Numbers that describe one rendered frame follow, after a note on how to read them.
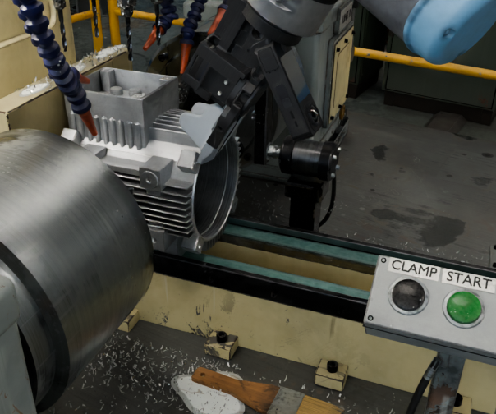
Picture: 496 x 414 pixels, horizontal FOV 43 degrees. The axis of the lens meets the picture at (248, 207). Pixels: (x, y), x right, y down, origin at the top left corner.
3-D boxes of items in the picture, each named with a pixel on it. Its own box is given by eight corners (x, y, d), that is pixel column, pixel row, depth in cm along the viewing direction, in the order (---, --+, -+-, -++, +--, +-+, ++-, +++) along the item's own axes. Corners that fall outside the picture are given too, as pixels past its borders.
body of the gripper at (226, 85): (204, 66, 78) (251, -19, 71) (259, 107, 78) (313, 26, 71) (176, 85, 72) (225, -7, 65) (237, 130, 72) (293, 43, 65)
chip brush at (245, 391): (186, 388, 84) (185, 383, 84) (203, 363, 88) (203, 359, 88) (333, 440, 77) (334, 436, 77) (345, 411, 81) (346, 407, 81)
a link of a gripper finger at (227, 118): (214, 131, 77) (249, 75, 72) (226, 139, 77) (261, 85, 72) (199, 145, 74) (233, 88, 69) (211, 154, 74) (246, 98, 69)
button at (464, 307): (443, 322, 58) (444, 318, 57) (448, 292, 59) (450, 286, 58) (476, 330, 58) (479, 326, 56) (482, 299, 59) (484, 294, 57)
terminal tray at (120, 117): (68, 138, 87) (61, 88, 83) (110, 112, 96) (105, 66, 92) (144, 153, 83) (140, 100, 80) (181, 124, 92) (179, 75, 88)
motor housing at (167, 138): (64, 247, 91) (44, 124, 82) (132, 190, 107) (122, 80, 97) (190, 278, 85) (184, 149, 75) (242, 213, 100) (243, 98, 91)
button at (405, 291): (388, 310, 60) (388, 305, 58) (395, 280, 61) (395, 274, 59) (420, 317, 59) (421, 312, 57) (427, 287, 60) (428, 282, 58)
